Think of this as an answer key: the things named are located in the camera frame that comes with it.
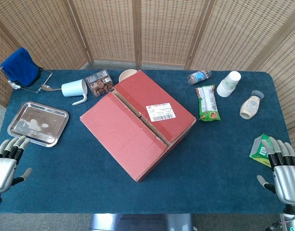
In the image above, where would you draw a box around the clear pack of chocolates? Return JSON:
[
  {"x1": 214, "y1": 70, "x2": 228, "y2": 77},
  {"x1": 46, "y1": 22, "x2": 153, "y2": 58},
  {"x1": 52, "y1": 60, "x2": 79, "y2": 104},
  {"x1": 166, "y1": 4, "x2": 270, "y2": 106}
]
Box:
[{"x1": 85, "y1": 69, "x2": 115, "y2": 98}]

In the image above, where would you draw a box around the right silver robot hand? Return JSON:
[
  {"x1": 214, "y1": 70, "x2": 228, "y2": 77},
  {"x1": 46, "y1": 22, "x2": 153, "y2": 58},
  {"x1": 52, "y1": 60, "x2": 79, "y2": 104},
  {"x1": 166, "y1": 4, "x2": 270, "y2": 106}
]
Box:
[{"x1": 257, "y1": 136, "x2": 295, "y2": 205}]

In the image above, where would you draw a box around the white plastic mug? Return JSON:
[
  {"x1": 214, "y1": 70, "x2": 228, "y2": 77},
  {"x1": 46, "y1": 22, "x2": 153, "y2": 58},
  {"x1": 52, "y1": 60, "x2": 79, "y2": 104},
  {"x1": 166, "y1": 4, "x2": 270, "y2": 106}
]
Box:
[{"x1": 61, "y1": 78, "x2": 88, "y2": 106}]

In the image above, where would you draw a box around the metal spoon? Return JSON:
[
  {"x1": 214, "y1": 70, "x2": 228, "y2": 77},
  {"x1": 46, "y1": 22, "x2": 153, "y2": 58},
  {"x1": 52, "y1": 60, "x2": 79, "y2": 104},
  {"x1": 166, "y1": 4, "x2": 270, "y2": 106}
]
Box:
[{"x1": 40, "y1": 84, "x2": 63, "y2": 92}]

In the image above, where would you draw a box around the stack of paper cups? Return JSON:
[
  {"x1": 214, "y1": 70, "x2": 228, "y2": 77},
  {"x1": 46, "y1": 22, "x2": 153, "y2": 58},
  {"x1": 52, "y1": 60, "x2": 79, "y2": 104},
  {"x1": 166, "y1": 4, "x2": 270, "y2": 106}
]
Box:
[{"x1": 216, "y1": 71, "x2": 242, "y2": 98}]

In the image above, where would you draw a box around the blue towel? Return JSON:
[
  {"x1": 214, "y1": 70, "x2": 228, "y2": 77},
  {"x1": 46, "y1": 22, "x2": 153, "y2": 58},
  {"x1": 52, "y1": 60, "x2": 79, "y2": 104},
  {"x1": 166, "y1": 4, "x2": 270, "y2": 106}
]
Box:
[{"x1": 0, "y1": 47, "x2": 41, "y2": 88}]

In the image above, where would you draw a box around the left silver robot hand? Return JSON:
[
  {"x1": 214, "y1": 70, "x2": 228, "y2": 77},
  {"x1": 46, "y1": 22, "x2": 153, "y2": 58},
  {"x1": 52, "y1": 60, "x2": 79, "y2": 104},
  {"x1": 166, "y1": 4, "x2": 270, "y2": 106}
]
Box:
[{"x1": 0, "y1": 135, "x2": 32, "y2": 194}]

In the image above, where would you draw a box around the small blue-label plastic bottle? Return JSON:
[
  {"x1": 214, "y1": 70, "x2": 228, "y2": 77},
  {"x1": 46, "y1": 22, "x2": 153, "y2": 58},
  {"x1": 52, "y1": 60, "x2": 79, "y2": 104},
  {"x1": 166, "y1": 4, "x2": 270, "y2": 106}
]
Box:
[{"x1": 187, "y1": 70, "x2": 212, "y2": 86}]

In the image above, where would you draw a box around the metal wire towel rack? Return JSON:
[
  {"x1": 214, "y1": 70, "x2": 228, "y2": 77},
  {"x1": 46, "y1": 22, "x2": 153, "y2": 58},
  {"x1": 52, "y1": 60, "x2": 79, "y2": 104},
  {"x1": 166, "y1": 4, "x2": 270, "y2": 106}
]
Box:
[{"x1": 0, "y1": 67, "x2": 53, "y2": 93}]

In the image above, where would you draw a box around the green snack bag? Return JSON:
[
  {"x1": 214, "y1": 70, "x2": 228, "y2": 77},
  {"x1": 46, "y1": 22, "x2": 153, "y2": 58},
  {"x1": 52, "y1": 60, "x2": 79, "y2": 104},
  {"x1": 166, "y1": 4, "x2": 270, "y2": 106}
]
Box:
[{"x1": 195, "y1": 84, "x2": 221, "y2": 122}]

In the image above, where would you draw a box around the beige paper bowl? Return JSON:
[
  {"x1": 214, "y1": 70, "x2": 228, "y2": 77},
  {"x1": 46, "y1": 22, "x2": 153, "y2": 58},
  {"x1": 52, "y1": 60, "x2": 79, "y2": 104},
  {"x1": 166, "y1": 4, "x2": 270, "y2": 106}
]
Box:
[{"x1": 118, "y1": 69, "x2": 138, "y2": 84}]

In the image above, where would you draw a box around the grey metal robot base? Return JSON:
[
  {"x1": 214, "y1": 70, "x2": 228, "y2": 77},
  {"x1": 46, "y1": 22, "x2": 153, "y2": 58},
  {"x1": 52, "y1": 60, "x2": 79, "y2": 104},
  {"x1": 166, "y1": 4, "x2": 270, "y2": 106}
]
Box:
[{"x1": 89, "y1": 213, "x2": 195, "y2": 231}]

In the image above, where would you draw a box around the mayonnaise squeeze bottle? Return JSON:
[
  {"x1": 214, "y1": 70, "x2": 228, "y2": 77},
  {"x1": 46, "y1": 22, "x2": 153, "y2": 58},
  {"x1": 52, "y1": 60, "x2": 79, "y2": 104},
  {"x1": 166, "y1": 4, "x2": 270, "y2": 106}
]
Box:
[{"x1": 239, "y1": 90, "x2": 266, "y2": 119}]

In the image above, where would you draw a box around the red cardboard box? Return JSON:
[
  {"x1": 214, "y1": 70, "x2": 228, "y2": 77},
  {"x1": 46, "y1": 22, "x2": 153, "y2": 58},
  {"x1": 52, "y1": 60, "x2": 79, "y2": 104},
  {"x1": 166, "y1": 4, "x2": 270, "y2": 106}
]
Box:
[{"x1": 79, "y1": 69, "x2": 197, "y2": 183}]

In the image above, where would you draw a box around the blue table cloth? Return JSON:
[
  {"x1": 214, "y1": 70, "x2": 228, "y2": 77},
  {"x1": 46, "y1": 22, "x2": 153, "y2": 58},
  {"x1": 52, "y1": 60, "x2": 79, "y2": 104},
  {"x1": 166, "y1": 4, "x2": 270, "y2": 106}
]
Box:
[{"x1": 0, "y1": 69, "x2": 295, "y2": 214}]

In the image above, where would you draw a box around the green carton packet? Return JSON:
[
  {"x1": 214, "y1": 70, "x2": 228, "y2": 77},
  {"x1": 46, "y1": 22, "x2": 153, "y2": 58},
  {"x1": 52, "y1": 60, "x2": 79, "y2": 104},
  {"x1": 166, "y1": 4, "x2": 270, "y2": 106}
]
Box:
[{"x1": 249, "y1": 134, "x2": 274, "y2": 168}]

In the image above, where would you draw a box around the woven folding screen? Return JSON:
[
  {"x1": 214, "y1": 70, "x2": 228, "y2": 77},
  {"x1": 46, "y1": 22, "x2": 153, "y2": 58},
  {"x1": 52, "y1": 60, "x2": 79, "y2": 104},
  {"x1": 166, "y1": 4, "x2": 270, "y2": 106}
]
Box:
[{"x1": 0, "y1": 0, "x2": 295, "y2": 130}]

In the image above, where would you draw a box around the stainless steel tray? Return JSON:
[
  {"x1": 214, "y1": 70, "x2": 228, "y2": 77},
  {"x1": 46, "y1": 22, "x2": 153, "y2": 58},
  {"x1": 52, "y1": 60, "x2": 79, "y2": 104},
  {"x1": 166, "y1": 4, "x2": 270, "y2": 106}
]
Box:
[{"x1": 7, "y1": 101, "x2": 70, "y2": 148}]

